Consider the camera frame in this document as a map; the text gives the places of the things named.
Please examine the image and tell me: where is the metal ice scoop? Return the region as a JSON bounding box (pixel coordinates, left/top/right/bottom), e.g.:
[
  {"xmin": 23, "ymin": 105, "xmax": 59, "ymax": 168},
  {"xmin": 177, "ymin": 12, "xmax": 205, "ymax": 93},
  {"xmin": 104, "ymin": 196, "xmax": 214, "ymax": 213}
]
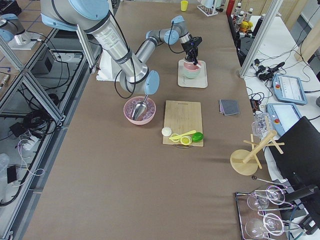
[{"xmin": 131, "ymin": 95, "xmax": 148, "ymax": 121}]

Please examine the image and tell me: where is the white wire cup rack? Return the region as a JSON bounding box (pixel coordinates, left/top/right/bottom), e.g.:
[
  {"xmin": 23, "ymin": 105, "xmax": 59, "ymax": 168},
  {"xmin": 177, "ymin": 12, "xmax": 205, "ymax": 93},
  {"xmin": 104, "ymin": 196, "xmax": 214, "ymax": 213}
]
[{"xmin": 197, "ymin": 0, "xmax": 223, "ymax": 17}]

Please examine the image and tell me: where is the white steamed bun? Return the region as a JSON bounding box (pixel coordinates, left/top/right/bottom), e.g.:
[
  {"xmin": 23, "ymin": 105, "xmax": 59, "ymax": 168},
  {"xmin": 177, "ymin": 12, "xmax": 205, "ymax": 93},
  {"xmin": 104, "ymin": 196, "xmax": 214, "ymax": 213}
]
[{"xmin": 161, "ymin": 127, "xmax": 172, "ymax": 137}]

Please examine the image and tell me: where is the black monitor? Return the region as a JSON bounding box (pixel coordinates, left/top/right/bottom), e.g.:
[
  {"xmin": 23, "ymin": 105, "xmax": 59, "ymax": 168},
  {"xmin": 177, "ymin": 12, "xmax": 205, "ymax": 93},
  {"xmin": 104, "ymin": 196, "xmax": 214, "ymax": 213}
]
[{"xmin": 271, "ymin": 116, "xmax": 320, "ymax": 190}]

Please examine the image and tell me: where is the large pink bowl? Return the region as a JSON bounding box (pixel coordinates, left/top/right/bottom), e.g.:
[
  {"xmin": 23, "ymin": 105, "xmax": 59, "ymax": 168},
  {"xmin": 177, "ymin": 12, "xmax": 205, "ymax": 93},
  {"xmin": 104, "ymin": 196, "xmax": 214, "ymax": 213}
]
[{"xmin": 123, "ymin": 96, "xmax": 157, "ymax": 125}]

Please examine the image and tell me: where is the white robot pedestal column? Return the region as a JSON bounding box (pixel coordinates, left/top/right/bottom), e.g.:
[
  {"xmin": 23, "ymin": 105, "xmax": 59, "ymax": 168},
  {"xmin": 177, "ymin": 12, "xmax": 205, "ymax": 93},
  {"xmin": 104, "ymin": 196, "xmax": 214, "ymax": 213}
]
[{"xmin": 96, "ymin": 50, "xmax": 121, "ymax": 82}]

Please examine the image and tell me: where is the wine glass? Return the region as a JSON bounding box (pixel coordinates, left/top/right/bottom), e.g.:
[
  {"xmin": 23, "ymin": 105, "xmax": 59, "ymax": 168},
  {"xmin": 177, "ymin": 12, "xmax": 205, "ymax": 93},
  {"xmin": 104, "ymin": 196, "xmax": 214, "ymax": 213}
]
[
  {"xmin": 246, "ymin": 185, "xmax": 285, "ymax": 212},
  {"xmin": 244, "ymin": 213, "xmax": 285, "ymax": 240}
]

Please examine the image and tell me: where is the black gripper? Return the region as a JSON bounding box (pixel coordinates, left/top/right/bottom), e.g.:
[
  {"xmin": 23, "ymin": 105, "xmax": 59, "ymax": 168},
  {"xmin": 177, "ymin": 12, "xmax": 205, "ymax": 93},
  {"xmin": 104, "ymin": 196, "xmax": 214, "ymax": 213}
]
[{"xmin": 181, "ymin": 36, "xmax": 202, "ymax": 66}]

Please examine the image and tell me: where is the upper lemon slice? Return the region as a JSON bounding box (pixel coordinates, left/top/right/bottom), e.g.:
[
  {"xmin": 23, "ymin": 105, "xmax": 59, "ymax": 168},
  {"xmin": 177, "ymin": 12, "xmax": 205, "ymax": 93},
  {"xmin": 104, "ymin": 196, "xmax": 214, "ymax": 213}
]
[{"xmin": 180, "ymin": 135, "xmax": 193, "ymax": 146}]

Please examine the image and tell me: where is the small pink bowl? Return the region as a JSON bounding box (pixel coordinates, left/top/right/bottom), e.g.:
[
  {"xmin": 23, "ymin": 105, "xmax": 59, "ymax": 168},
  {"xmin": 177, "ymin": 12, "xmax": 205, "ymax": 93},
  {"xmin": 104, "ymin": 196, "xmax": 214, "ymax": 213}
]
[{"xmin": 183, "ymin": 62, "xmax": 202, "ymax": 73}]

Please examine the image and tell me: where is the wooden mug tree stand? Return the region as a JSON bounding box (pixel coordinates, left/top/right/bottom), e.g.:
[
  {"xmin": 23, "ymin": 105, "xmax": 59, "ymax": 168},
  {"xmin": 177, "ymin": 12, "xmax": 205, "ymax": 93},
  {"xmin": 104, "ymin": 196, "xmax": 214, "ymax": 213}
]
[{"xmin": 230, "ymin": 116, "xmax": 285, "ymax": 176}]

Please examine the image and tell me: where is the yellow plastic knife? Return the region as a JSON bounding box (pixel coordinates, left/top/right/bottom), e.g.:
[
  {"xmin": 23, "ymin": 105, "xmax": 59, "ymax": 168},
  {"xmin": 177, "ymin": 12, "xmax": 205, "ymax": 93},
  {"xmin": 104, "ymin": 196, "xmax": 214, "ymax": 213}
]
[{"xmin": 172, "ymin": 130, "xmax": 197, "ymax": 140}]

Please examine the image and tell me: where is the top green bowl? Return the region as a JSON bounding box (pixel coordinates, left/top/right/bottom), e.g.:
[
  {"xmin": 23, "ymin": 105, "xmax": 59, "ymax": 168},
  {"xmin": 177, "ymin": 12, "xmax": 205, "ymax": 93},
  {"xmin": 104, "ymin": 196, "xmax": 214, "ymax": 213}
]
[{"xmin": 183, "ymin": 68, "xmax": 201, "ymax": 79}]

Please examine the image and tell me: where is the bamboo cutting board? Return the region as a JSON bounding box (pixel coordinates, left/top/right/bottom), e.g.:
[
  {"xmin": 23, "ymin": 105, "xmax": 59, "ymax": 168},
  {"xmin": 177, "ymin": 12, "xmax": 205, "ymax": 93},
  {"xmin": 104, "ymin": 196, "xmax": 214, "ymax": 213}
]
[{"xmin": 163, "ymin": 100, "xmax": 204, "ymax": 135}]

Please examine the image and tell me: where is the yellow plastic cup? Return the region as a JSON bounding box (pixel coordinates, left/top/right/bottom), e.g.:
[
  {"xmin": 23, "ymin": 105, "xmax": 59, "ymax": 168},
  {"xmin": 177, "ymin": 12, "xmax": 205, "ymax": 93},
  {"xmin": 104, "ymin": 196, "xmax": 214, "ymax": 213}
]
[{"xmin": 180, "ymin": 0, "xmax": 189, "ymax": 12}]

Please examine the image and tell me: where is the blue teach pendant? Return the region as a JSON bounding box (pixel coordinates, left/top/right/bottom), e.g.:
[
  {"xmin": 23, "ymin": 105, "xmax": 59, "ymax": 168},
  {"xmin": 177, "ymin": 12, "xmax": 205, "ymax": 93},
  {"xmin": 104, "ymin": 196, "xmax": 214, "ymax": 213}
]
[
  {"xmin": 266, "ymin": 103, "xmax": 302, "ymax": 137},
  {"xmin": 272, "ymin": 74, "xmax": 308, "ymax": 105}
]

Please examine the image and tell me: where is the white ceramic spoon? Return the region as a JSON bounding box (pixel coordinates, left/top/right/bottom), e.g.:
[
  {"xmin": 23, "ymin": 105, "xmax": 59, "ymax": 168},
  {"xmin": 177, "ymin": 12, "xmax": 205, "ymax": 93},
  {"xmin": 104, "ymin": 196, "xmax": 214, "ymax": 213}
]
[{"xmin": 183, "ymin": 59, "xmax": 202, "ymax": 70}]

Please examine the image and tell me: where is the aluminium frame post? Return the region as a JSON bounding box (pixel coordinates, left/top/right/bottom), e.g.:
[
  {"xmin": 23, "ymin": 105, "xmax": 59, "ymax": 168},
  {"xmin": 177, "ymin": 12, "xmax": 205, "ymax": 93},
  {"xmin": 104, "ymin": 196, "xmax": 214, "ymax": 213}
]
[{"xmin": 238, "ymin": 0, "xmax": 283, "ymax": 79}]

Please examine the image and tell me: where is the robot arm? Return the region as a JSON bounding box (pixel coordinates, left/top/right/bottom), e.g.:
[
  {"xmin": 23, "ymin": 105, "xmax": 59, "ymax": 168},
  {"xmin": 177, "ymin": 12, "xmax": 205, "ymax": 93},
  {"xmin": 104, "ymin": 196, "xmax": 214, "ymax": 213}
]
[{"xmin": 40, "ymin": 0, "xmax": 202, "ymax": 95}]

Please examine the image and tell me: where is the green lime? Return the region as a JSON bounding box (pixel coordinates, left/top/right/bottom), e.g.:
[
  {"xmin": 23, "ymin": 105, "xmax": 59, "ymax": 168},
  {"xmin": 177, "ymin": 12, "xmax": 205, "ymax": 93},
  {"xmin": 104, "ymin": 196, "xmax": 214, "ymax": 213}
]
[{"xmin": 191, "ymin": 132, "xmax": 204, "ymax": 143}]

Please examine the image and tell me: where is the black framed glass rack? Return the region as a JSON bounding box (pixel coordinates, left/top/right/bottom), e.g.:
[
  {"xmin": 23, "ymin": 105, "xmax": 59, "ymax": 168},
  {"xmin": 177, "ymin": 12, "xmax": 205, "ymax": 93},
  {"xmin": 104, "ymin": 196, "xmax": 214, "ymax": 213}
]
[{"xmin": 234, "ymin": 184, "xmax": 301, "ymax": 240}]

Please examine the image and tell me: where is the white rabbit tray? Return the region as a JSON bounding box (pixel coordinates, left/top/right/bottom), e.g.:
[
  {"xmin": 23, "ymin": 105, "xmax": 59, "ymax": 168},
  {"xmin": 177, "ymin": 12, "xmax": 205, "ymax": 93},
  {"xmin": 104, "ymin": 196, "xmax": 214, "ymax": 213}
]
[{"xmin": 177, "ymin": 59, "xmax": 208, "ymax": 88}]

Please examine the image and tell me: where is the folded grey cloth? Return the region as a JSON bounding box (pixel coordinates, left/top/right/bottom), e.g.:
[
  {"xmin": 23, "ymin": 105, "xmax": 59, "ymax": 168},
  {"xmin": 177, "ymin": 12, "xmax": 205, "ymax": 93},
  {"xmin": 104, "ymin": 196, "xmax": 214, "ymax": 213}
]
[{"xmin": 218, "ymin": 99, "xmax": 240, "ymax": 116}]

